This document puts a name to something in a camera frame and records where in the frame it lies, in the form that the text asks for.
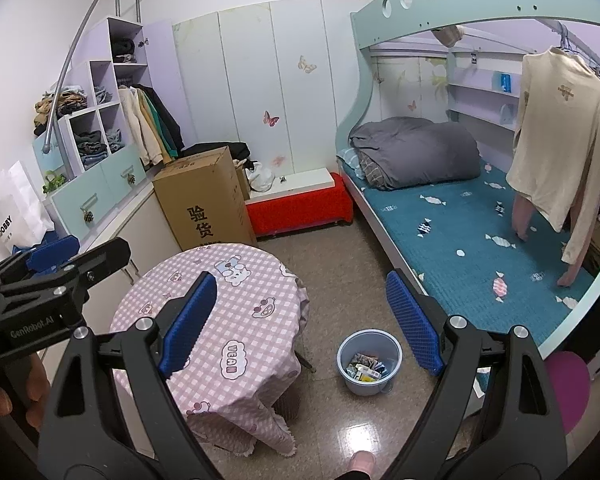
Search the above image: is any lilac stair shelf cabinet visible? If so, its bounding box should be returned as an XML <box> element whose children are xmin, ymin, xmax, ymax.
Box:
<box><xmin>32</xmin><ymin>16</ymin><xmax>181</xmax><ymax>241</ymax></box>

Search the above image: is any grey duvet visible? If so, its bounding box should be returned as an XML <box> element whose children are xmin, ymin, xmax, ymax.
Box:
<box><xmin>348</xmin><ymin>116</ymin><xmax>481</xmax><ymax>191</ymax></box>

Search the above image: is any small cardboard box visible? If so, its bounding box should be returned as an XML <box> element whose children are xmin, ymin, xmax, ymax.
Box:
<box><xmin>232</xmin><ymin>157</ymin><xmax>253</xmax><ymax>201</ymax></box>

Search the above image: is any beige hanging sweater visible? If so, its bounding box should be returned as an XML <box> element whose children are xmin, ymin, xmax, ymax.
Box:
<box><xmin>506</xmin><ymin>46</ymin><xmax>600</xmax><ymax>286</ymax></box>

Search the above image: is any blue clothes hanger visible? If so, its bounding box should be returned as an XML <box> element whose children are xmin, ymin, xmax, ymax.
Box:
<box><xmin>557</xmin><ymin>22</ymin><xmax>576</xmax><ymax>53</ymax></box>

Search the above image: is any cream hanging jacket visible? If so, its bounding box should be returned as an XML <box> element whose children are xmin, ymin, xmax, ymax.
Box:
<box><xmin>117</xmin><ymin>85</ymin><xmax>163</xmax><ymax>166</ymax></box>

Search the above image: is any large cardboard box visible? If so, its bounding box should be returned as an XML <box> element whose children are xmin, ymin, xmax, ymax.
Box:
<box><xmin>152</xmin><ymin>146</ymin><xmax>258</xmax><ymax>253</ymax></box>

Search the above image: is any green artificial plant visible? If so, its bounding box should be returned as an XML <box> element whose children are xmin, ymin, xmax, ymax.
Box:
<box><xmin>42</xmin><ymin>170</ymin><xmax>68</xmax><ymax>195</ymax></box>

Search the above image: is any black clothing pile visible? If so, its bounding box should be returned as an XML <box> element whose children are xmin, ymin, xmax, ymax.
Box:
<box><xmin>180</xmin><ymin>141</ymin><xmax>251</xmax><ymax>171</ymax></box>

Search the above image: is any mint green bunk bed frame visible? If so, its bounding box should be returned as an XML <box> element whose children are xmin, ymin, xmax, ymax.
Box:
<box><xmin>334</xmin><ymin>0</ymin><xmax>600</xmax><ymax>361</ymax></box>

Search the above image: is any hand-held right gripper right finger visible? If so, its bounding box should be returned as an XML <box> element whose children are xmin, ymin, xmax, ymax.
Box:
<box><xmin>386</xmin><ymin>269</ymin><xmax>568</xmax><ymax>480</ymax></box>

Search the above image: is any low white cabinet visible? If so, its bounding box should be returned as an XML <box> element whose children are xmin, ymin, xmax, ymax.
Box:
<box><xmin>40</xmin><ymin>187</ymin><xmax>181</xmax><ymax>361</ymax></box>

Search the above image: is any red bench with white top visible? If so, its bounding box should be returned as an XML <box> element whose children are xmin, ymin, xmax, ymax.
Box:
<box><xmin>244</xmin><ymin>167</ymin><xmax>355</xmax><ymax>238</ymax></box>

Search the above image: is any white plastic bag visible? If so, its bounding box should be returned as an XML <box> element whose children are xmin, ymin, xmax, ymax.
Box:
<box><xmin>245</xmin><ymin>162</ymin><xmax>276</xmax><ymax>192</ymax></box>

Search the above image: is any grey folded clothes stack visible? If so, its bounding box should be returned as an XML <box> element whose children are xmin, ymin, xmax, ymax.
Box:
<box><xmin>75</xmin><ymin>131</ymin><xmax>110</xmax><ymax>168</ymax></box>

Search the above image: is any pink slipper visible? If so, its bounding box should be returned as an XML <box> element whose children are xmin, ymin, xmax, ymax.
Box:
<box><xmin>347</xmin><ymin>450</ymin><xmax>377</xmax><ymax>480</ymax></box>

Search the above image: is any white paper bag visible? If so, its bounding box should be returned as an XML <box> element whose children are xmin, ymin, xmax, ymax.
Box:
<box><xmin>0</xmin><ymin>160</ymin><xmax>56</xmax><ymax>248</ymax></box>

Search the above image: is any teal plaid pillow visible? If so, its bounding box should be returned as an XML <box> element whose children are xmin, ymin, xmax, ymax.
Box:
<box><xmin>337</xmin><ymin>147</ymin><xmax>366</xmax><ymax>178</ymax></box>

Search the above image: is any brown folded clothes pile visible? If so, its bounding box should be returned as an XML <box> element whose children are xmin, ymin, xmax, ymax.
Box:
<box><xmin>34</xmin><ymin>89</ymin><xmax>88</xmax><ymax>136</ymax></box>

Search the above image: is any person's left hand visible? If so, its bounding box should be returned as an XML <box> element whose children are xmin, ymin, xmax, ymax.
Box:
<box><xmin>0</xmin><ymin>355</ymin><xmax>52</xmax><ymax>431</ymax></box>

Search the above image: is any teal printed bed sheet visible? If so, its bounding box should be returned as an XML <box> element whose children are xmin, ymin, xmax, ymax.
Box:
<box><xmin>352</xmin><ymin>160</ymin><xmax>598</xmax><ymax>348</ymax></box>

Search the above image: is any black hanging coat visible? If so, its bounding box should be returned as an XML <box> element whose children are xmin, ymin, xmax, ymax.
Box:
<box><xmin>137</xmin><ymin>84</ymin><xmax>186</xmax><ymax>158</ymax></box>

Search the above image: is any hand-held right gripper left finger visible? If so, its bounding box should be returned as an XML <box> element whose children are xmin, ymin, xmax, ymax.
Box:
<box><xmin>37</xmin><ymin>271</ymin><xmax>226</xmax><ymax>480</ymax></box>

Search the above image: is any light blue plastic bucket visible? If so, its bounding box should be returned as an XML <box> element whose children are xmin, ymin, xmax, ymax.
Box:
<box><xmin>336</xmin><ymin>329</ymin><xmax>403</xmax><ymax>397</ymax></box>

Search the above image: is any dark folded sweater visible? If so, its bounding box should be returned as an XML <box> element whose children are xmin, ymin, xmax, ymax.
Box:
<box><xmin>112</xmin><ymin>39</ymin><xmax>138</xmax><ymax>63</ymax></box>

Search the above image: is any magenta round stool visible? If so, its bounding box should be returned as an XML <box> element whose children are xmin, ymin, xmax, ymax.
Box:
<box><xmin>545</xmin><ymin>350</ymin><xmax>593</xmax><ymax>436</ymax></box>

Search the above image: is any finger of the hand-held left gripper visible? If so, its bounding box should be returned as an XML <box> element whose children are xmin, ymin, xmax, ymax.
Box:
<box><xmin>0</xmin><ymin>234</ymin><xmax>81</xmax><ymax>286</ymax></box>
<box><xmin>0</xmin><ymin>237</ymin><xmax>132</xmax><ymax>313</ymax></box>

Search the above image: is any metal handrail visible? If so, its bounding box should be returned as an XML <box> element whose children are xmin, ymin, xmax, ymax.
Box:
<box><xmin>44</xmin><ymin>0</ymin><xmax>144</xmax><ymax>153</ymax></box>

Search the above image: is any green hanging garment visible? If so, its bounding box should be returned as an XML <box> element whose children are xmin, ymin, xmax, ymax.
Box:
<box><xmin>142</xmin><ymin>91</ymin><xmax>173</xmax><ymax>161</ymax></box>

